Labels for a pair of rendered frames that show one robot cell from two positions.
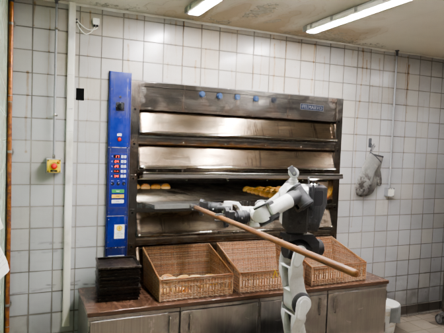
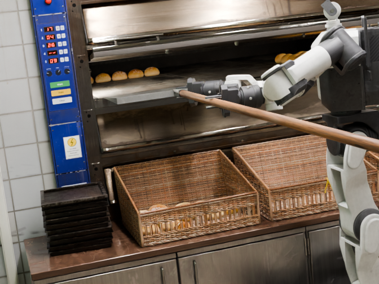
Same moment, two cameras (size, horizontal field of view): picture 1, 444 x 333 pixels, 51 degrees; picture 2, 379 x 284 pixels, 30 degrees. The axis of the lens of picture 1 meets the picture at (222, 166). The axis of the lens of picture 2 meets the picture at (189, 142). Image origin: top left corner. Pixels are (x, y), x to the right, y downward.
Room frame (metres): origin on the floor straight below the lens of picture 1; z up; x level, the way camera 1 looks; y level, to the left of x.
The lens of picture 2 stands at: (0.23, -0.28, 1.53)
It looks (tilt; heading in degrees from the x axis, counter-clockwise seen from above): 10 degrees down; 8
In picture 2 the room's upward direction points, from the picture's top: 6 degrees counter-clockwise
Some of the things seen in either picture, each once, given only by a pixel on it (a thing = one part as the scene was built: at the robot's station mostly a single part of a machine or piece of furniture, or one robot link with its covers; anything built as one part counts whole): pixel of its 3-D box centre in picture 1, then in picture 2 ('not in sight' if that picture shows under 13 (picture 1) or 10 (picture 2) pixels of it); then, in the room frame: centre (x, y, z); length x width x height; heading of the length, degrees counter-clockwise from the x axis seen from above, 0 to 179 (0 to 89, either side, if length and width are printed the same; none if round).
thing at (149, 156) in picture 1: (244, 158); (261, 4); (3.85, -0.19, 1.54); 1.79 x 0.11 x 0.19; 114
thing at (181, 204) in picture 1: (183, 203); (166, 89); (3.52, 0.28, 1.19); 0.55 x 0.36 x 0.03; 114
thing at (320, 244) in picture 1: (302, 244); (362, 129); (3.07, -0.56, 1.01); 0.28 x 0.13 x 0.18; 114
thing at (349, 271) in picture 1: (251, 230); (256, 113); (2.49, -0.17, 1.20); 1.71 x 0.03 x 0.03; 24
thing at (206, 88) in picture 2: (208, 207); (202, 91); (3.27, 0.09, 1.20); 0.12 x 0.10 x 0.13; 79
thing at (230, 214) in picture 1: (233, 217); (237, 98); (2.91, -0.09, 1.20); 0.12 x 0.10 x 0.13; 107
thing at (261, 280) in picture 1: (258, 263); (303, 173); (3.62, -0.32, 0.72); 0.56 x 0.49 x 0.28; 113
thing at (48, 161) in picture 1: (53, 165); not in sight; (3.21, 1.17, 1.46); 0.10 x 0.07 x 0.10; 114
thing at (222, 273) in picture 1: (186, 269); (184, 194); (3.38, 0.23, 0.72); 0.56 x 0.49 x 0.28; 114
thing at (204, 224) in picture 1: (242, 220); (270, 107); (3.85, -0.19, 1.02); 1.79 x 0.11 x 0.19; 114
